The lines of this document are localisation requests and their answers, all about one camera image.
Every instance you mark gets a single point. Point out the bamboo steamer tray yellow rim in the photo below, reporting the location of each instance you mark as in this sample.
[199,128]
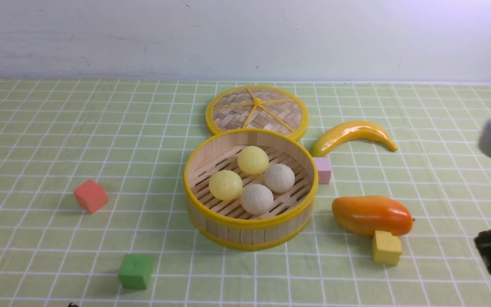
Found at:
[225,222]

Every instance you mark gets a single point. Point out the red foam cube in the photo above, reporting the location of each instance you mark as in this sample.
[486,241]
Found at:
[91,196]

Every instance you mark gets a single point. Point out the green checkered tablecloth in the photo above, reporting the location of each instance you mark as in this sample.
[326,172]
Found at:
[134,137]

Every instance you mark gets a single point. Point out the yellow plastic banana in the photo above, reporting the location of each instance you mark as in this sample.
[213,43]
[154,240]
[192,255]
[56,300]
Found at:
[351,131]

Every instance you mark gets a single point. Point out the green foam cube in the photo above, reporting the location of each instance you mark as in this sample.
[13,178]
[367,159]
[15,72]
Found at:
[135,271]

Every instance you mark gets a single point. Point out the yellow foam cube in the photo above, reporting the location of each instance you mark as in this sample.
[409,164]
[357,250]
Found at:
[386,248]

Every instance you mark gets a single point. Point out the pink foam cube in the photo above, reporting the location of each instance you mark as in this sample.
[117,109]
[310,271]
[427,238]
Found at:
[324,168]

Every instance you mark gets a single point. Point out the pale yellow bun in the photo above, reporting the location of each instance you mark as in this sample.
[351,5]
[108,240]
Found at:
[225,185]
[253,160]

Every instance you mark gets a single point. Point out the orange plastic mango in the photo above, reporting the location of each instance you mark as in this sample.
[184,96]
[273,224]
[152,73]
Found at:
[367,214]

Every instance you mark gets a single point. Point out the white bun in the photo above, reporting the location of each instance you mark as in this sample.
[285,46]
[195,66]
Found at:
[256,199]
[279,178]

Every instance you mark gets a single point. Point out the woven bamboo steamer lid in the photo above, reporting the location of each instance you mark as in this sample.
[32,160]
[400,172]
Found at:
[259,107]

